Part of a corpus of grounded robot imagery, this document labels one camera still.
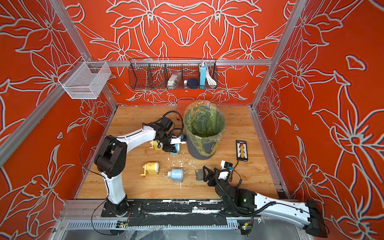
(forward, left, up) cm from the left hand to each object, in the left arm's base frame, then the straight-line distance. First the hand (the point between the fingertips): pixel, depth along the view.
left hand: (175, 143), depth 93 cm
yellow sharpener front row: (-18, +10, +3) cm, 21 cm away
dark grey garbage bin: (-8, -20, +12) cm, 25 cm away
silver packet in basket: (+33, +3, +27) cm, 43 cm away
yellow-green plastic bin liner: (+10, -18, +12) cm, 24 cm away
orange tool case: (+35, 0, -1) cm, 35 cm away
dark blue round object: (+32, -9, +24) cm, 41 cm away
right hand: (-18, -18, +4) cm, 26 cm away
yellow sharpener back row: (-3, +11, +2) cm, 12 cm away
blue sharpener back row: (-5, -2, +4) cm, 6 cm away
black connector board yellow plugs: (-1, -42, -3) cm, 42 cm away
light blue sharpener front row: (-21, -4, +4) cm, 22 cm away
